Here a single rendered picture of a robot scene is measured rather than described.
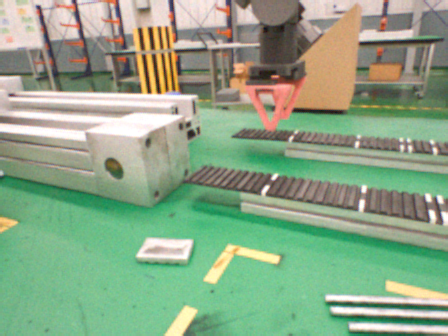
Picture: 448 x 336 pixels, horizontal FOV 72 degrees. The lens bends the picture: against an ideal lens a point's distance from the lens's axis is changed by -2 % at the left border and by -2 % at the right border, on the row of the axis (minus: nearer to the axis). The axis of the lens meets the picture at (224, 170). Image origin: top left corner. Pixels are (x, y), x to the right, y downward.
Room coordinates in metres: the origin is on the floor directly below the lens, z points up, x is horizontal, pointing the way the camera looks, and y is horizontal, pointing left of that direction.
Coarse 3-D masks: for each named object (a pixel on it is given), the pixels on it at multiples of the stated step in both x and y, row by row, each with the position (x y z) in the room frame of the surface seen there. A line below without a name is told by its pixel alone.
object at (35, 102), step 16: (16, 96) 0.87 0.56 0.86; (32, 96) 0.84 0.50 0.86; (48, 96) 0.81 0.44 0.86; (64, 96) 0.79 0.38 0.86; (80, 96) 0.76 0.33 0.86; (96, 96) 0.74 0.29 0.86; (112, 96) 0.72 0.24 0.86; (128, 96) 0.69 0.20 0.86; (144, 96) 0.68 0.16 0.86; (160, 96) 0.66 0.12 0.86; (176, 96) 0.65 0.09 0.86; (192, 96) 0.64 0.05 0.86; (32, 112) 0.73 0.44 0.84; (48, 112) 0.71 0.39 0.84; (64, 112) 0.68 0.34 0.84; (80, 112) 0.67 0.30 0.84; (96, 112) 0.65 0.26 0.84; (112, 112) 0.63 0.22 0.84; (128, 112) 0.61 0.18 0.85; (144, 112) 0.58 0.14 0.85; (160, 112) 0.57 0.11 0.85; (176, 112) 0.58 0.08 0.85; (192, 112) 0.62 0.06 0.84; (192, 128) 0.62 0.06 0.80
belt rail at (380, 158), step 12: (288, 144) 0.49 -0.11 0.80; (300, 144) 0.48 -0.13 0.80; (312, 144) 0.47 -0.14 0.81; (288, 156) 0.49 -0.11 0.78; (300, 156) 0.48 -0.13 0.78; (312, 156) 0.47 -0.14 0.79; (324, 156) 0.46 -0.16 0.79; (336, 156) 0.45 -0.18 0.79; (348, 156) 0.45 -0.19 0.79; (360, 156) 0.44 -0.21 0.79; (372, 156) 0.44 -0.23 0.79; (384, 156) 0.43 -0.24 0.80; (396, 156) 0.42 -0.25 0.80; (408, 156) 0.41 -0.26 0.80; (420, 156) 0.40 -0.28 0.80; (432, 156) 0.40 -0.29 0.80; (444, 156) 0.39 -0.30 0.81; (396, 168) 0.42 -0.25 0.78; (408, 168) 0.41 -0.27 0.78; (420, 168) 0.40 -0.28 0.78; (432, 168) 0.39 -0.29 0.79; (444, 168) 0.39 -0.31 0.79
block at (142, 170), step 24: (120, 120) 0.43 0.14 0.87; (144, 120) 0.42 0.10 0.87; (168, 120) 0.41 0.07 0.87; (96, 144) 0.38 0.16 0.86; (120, 144) 0.36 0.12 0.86; (144, 144) 0.35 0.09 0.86; (168, 144) 0.39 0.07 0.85; (96, 168) 0.38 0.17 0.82; (120, 168) 0.37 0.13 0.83; (144, 168) 0.35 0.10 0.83; (168, 168) 0.39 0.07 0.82; (120, 192) 0.37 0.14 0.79; (144, 192) 0.35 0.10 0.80; (168, 192) 0.38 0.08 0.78
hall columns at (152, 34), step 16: (160, 0) 3.87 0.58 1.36; (144, 16) 3.94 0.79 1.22; (160, 16) 3.84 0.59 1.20; (144, 32) 3.76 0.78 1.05; (160, 32) 3.77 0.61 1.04; (144, 48) 3.78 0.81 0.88; (160, 48) 3.73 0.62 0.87; (144, 64) 3.79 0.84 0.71; (160, 64) 3.70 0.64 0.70; (144, 80) 3.81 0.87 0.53; (160, 80) 3.71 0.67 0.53; (176, 80) 3.96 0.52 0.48
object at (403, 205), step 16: (192, 176) 0.36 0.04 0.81; (208, 176) 0.36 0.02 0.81; (224, 176) 0.35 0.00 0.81; (240, 176) 0.35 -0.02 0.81; (256, 176) 0.35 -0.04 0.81; (272, 176) 0.35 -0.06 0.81; (256, 192) 0.31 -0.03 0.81; (272, 192) 0.30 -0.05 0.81; (288, 192) 0.30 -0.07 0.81; (304, 192) 0.30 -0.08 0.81; (320, 192) 0.30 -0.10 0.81; (336, 192) 0.30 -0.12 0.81; (352, 192) 0.29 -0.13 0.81; (368, 192) 0.29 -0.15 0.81; (384, 192) 0.29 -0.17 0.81; (352, 208) 0.26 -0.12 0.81; (368, 208) 0.26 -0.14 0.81; (384, 208) 0.25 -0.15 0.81; (400, 208) 0.26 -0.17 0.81; (416, 208) 0.25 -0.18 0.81; (432, 208) 0.25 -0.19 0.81
